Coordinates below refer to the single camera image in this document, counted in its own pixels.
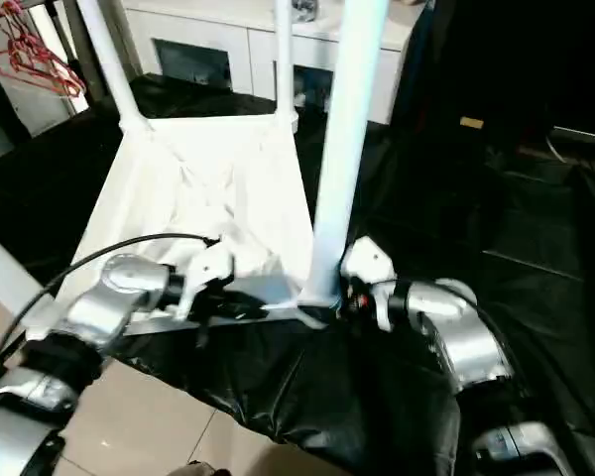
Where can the white plastic table top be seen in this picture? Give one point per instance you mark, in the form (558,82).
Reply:
(208,178)

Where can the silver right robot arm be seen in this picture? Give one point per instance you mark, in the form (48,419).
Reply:
(446,327)

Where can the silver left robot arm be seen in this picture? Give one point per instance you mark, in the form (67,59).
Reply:
(109,297)

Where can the black plastic mat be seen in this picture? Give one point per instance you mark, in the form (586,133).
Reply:
(496,248)

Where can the small yellow label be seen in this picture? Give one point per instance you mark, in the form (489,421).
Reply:
(471,123)

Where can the white cabinet with glass doors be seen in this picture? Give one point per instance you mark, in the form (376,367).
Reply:
(208,45)

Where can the grey curtain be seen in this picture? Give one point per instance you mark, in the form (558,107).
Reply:
(104,45)

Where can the dark object on cabinet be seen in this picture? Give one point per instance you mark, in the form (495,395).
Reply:
(303,9)

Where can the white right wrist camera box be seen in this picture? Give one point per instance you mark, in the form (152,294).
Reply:
(367,260)

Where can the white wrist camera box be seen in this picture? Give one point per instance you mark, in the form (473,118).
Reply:
(367,260)
(210,268)

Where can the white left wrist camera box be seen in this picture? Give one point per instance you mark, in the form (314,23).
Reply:
(210,268)

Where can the black horizontal rail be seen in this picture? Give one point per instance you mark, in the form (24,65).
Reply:
(583,137)

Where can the dark metal clothes rail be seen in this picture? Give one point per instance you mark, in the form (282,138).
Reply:
(10,10)

